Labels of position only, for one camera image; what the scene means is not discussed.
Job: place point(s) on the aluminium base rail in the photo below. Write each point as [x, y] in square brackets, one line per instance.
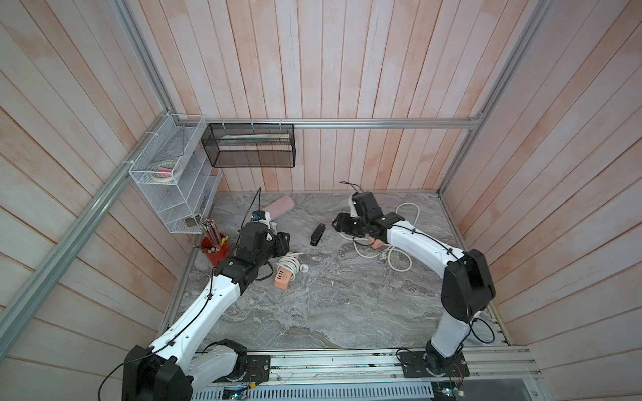
[344, 366]

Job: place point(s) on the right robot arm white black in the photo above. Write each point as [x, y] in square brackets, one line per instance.
[467, 285]

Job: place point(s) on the black mesh basket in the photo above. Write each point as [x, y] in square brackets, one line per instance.
[250, 145]

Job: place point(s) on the tape roll in rack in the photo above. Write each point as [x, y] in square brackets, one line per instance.
[165, 171]

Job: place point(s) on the pink power strip front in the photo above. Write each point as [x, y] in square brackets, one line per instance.
[282, 278]

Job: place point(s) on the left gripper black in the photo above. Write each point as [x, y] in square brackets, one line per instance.
[282, 244]

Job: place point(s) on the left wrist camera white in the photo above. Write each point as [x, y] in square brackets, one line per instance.
[264, 217]

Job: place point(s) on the red pencil cup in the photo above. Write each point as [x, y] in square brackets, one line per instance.
[214, 245]

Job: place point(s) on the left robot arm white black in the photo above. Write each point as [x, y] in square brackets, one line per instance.
[210, 311]

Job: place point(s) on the pink power strip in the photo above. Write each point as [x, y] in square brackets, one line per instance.
[375, 243]
[282, 278]

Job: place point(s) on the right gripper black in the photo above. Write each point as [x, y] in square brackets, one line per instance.
[343, 222]

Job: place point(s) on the black remote control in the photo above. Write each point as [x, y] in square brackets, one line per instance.
[317, 234]

